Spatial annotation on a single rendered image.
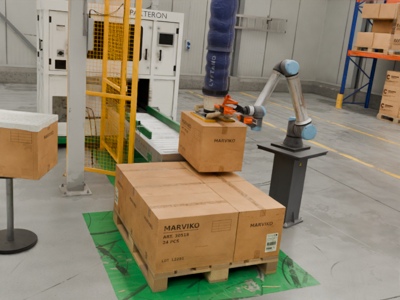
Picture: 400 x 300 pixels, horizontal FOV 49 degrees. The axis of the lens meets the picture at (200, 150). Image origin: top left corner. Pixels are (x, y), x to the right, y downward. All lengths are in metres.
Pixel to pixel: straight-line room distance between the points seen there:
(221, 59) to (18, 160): 1.78
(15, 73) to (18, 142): 9.22
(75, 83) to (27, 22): 8.12
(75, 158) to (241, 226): 2.13
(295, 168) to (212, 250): 1.42
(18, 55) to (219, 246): 10.10
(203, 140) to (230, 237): 0.88
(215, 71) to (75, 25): 1.47
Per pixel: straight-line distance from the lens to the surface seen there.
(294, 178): 4.30
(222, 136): 3.70
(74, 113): 4.60
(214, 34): 3.80
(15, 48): 12.59
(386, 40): 12.26
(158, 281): 3.16
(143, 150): 4.75
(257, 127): 3.87
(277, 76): 4.03
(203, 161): 3.71
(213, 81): 3.83
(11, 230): 3.81
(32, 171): 3.35
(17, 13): 12.57
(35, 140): 3.28
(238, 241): 3.28
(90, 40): 4.48
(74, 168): 4.74
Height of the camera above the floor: 1.75
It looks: 15 degrees down
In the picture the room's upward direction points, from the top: 5 degrees clockwise
